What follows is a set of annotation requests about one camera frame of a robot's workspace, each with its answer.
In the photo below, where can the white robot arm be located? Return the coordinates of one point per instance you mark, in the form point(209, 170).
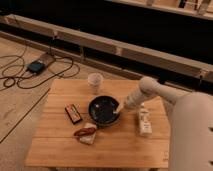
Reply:
point(191, 123)

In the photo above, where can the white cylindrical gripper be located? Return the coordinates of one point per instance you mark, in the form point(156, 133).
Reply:
point(132, 101)

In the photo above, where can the black power adapter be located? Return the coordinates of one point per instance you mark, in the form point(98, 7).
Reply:
point(36, 67)

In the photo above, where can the small red-brown box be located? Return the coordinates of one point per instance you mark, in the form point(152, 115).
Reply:
point(73, 114)

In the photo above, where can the dark ceramic bowl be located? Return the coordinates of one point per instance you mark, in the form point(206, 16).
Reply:
point(102, 110)

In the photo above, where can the hot dog toy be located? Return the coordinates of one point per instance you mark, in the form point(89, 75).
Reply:
point(86, 134)

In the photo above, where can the wooden rail frame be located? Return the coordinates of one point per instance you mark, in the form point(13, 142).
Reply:
point(148, 56)

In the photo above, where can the white squeeze bottle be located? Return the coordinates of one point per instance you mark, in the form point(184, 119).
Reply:
point(145, 127)

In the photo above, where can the wooden table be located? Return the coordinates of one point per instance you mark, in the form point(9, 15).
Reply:
point(116, 146)

